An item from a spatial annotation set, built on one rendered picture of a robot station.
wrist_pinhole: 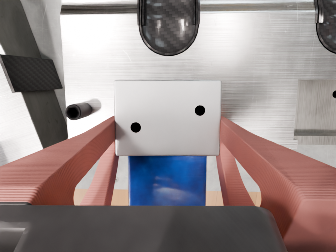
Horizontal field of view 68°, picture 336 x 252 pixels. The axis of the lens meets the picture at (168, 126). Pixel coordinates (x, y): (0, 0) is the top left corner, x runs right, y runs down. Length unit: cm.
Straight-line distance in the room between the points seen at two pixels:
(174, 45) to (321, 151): 19
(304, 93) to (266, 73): 5
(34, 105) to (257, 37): 18
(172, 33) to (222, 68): 4
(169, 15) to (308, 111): 12
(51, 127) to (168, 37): 14
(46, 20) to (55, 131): 11
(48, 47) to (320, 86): 25
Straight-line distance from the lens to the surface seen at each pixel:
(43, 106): 25
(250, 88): 17
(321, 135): 21
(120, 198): 29
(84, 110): 16
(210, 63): 16
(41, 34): 29
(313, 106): 21
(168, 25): 17
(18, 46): 26
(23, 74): 24
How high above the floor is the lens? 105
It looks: 80 degrees down
